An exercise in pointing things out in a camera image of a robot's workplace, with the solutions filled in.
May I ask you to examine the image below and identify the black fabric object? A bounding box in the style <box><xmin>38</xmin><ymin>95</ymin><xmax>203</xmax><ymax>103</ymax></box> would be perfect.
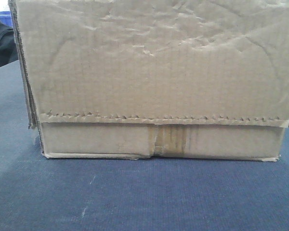
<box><xmin>0</xmin><ymin>21</ymin><xmax>19</xmax><ymax>67</ymax></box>

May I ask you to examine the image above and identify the blue plastic bin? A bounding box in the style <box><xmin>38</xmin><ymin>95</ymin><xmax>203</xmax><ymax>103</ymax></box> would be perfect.
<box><xmin>0</xmin><ymin>0</ymin><xmax>13</xmax><ymax>27</ymax></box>

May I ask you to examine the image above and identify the large plain cardboard box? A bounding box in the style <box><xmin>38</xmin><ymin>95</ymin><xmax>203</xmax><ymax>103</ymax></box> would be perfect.
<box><xmin>9</xmin><ymin>0</ymin><xmax>289</xmax><ymax>161</ymax></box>

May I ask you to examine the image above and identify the blue cloth mat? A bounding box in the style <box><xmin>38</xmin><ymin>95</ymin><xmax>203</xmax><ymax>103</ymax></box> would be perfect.
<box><xmin>0</xmin><ymin>62</ymin><xmax>289</xmax><ymax>231</ymax></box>

